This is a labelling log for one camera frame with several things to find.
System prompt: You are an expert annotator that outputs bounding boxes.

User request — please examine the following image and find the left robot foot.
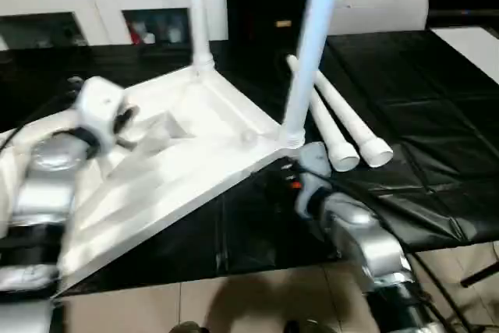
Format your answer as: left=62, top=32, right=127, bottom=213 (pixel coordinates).
left=171, top=321, right=203, bottom=333

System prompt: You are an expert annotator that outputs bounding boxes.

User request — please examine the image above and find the white plastic chair shell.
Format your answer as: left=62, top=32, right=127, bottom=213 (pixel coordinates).
left=329, top=0, right=430, bottom=34

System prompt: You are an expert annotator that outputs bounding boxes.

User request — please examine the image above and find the black stand leg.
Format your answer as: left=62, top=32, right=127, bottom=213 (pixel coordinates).
left=462, top=258, right=499, bottom=287

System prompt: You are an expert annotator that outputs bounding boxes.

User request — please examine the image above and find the white plastic table leg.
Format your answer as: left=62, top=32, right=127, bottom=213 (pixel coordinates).
left=182, top=0, right=215, bottom=76
left=286, top=55, right=360, bottom=173
left=313, top=71, right=394, bottom=168
left=277, top=0, right=348, bottom=151

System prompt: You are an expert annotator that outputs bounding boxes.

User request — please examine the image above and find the white side table board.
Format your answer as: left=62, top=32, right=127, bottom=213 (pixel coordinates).
left=430, top=27, right=499, bottom=84

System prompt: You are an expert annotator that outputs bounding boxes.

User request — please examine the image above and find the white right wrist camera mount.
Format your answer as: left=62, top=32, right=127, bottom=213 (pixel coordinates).
left=294, top=141, right=332, bottom=221

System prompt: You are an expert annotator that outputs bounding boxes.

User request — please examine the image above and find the white plastic table top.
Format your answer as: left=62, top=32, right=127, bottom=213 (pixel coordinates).
left=0, top=66, right=306, bottom=299

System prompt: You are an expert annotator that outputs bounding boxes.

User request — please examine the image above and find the red packet in cabinet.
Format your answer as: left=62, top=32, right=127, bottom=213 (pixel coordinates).
left=127, top=20, right=143, bottom=45

